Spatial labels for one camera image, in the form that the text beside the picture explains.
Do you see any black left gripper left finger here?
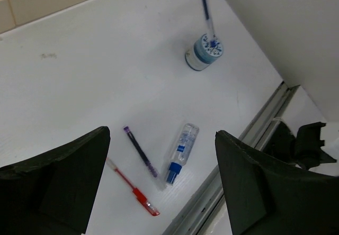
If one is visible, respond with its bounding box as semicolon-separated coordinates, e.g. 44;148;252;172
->
1;126;110;234

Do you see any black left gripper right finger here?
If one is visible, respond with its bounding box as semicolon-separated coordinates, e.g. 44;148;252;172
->
214;130;339;235

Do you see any red gel pen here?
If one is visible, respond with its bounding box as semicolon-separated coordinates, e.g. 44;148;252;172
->
106;157;160;216

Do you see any purple ink pen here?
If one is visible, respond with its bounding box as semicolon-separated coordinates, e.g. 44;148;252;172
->
123;126;166;191

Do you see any blue ink pen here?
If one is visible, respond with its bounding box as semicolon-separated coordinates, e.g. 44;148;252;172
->
202;0;216;47

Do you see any clear bottle blue cap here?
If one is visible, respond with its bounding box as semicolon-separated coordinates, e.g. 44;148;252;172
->
166;123;199;185

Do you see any blue round jar right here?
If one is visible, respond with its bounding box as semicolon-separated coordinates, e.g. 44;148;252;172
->
185;34;224;71

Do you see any aluminium table frame rail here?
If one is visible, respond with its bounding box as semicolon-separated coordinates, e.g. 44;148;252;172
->
164;83;298;234

